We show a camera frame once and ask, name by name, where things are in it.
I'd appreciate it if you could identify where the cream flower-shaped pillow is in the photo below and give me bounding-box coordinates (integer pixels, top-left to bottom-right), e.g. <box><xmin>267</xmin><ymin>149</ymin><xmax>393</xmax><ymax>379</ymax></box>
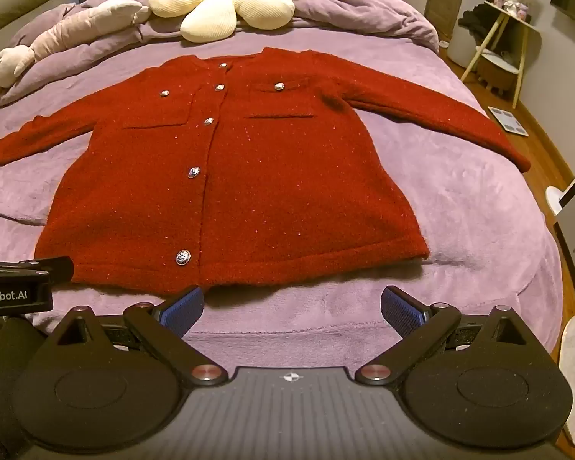
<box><xmin>148</xmin><ymin>0</ymin><xmax>314</xmax><ymax>44</ymax></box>

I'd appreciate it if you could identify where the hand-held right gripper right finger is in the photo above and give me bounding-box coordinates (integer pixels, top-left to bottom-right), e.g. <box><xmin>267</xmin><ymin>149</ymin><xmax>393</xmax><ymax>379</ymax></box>
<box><xmin>355</xmin><ymin>285</ymin><xmax>529</xmax><ymax>388</ymax></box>

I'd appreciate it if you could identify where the red knit cardigan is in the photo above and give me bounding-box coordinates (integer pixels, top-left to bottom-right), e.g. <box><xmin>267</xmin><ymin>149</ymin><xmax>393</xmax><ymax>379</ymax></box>
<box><xmin>0</xmin><ymin>47</ymin><xmax>532</xmax><ymax>298</ymax></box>

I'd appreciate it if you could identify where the long pink plush toy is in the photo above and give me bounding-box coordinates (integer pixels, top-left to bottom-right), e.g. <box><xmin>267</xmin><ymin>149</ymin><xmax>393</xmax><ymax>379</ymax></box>
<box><xmin>0</xmin><ymin>0</ymin><xmax>150</xmax><ymax>89</ymax></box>

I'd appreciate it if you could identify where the round white stool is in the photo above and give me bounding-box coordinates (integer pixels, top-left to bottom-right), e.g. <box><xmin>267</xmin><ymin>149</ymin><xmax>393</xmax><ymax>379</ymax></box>
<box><xmin>474</xmin><ymin>50</ymin><xmax>521</xmax><ymax>95</ymax></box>

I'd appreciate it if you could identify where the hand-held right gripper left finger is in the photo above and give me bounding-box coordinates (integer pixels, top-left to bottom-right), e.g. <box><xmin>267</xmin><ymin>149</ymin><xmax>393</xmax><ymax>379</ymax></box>
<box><xmin>53</xmin><ymin>285</ymin><xmax>229</xmax><ymax>389</ymax></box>

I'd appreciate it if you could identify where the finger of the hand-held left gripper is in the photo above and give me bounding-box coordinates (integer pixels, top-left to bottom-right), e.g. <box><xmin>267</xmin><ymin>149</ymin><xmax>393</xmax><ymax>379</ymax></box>
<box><xmin>18</xmin><ymin>256</ymin><xmax>74</xmax><ymax>283</ymax></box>

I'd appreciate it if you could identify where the small yellow side table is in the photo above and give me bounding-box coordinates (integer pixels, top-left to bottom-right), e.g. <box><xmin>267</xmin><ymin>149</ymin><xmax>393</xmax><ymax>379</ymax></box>
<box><xmin>460</xmin><ymin>0</ymin><xmax>542</xmax><ymax>109</ymax></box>

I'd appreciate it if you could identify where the dark clothes pile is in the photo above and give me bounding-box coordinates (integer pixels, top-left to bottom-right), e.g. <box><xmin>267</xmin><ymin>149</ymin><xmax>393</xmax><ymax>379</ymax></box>
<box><xmin>457</xmin><ymin>2</ymin><xmax>497</xmax><ymax>45</ymax></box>

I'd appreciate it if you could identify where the grey-green headboard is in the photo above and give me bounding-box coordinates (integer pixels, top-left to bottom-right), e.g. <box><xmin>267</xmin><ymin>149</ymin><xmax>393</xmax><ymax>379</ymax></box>
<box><xmin>0</xmin><ymin>0</ymin><xmax>92</xmax><ymax>88</ymax></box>

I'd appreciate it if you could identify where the white bathroom scale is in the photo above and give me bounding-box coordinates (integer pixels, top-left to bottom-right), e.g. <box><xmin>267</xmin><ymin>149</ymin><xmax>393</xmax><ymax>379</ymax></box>
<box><xmin>488</xmin><ymin>105</ymin><xmax>531</xmax><ymax>138</ymax></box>

